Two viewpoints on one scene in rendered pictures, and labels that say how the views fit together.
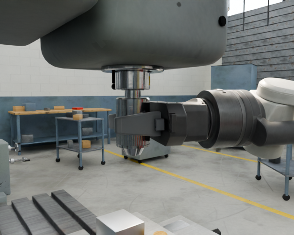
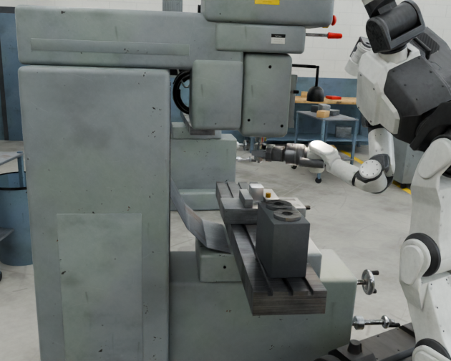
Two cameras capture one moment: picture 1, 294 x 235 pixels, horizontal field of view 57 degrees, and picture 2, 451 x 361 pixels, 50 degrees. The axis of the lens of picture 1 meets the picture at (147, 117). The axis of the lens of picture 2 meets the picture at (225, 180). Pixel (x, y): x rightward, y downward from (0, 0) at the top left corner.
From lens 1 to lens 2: 1.64 m
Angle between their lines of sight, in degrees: 31
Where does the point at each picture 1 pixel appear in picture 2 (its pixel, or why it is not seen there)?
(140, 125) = (259, 153)
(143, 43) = (253, 134)
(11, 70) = not seen: hidden behind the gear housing
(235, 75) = not seen: outside the picture
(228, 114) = (288, 153)
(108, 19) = (243, 130)
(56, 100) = (306, 83)
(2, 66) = not seen: hidden behind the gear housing
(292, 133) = (310, 163)
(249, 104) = (298, 151)
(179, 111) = (269, 151)
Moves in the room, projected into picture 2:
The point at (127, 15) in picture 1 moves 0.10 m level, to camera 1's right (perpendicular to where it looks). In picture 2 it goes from (248, 129) to (271, 132)
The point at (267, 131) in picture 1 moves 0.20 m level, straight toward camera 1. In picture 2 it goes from (299, 161) to (260, 167)
